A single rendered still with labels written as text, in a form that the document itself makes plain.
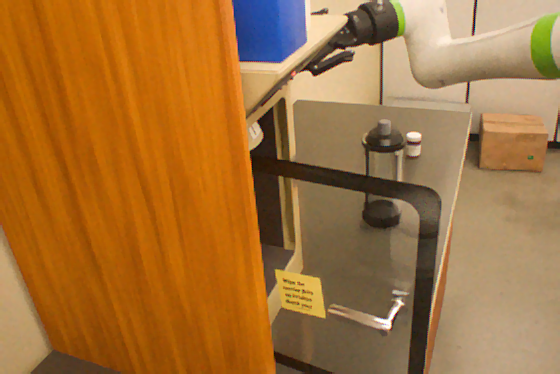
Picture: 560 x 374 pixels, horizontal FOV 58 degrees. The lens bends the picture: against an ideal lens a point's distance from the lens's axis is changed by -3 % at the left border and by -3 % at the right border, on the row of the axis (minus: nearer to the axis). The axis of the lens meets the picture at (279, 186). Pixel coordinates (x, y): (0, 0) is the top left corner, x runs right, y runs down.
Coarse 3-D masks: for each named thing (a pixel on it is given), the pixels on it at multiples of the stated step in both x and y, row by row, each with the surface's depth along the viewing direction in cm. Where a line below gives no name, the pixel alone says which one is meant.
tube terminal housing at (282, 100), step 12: (288, 84) 97; (276, 96) 93; (288, 96) 98; (264, 108) 88; (276, 108) 100; (288, 108) 99; (252, 120) 85; (276, 120) 101; (288, 120) 100; (276, 132) 102; (288, 132) 101; (288, 144) 102; (288, 156) 107
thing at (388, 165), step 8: (368, 144) 122; (400, 144) 121; (376, 152) 122; (384, 152) 120; (392, 152) 121; (400, 152) 123; (376, 160) 123; (384, 160) 122; (392, 160) 122; (400, 160) 124; (376, 168) 124; (384, 168) 123; (392, 168) 124; (400, 168) 125; (376, 176) 125; (384, 176) 124; (392, 176) 125; (400, 176) 127
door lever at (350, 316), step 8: (392, 304) 70; (400, 304) 69; (328, 312) 70; (336, 312) 69; (344, 312) 69; (352, 312) 69; (360, 312) 69; (392, 312) 68; (400, 312) 70; (344, 320) 69; (352, 320) 68; (360, 320) 68; (368, 320) 67; (376, 320) 67; (384, 320) 67; (392, 320) 67; (368, 328) 67; (376, 328) 67; (384, 328) 66; (392, 328) 66; (384, 336) 66
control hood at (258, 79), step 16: (320, 16) 89; (336, 16) 88; (320, 32) 78; (336, 32) 87; (304, 48) 71; (320, 48) 86; (240, 64) 67; (256, 64) 66; (272, 64) 65; (288, 64) 66; (304, 64) 88; (256, 80) 64; (272, 80) 64; (256, 96) 66
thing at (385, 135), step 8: (384, 120) 123; (376, 128) 126; (384, 128) 122; (392, 128) 126; (368, 136) 124; (376, 136) 122; (384, 136) 122; (392, 136) 122; (400, 136) 122; (376, 144) 121; (384, 144) 120; (392, 144) 121
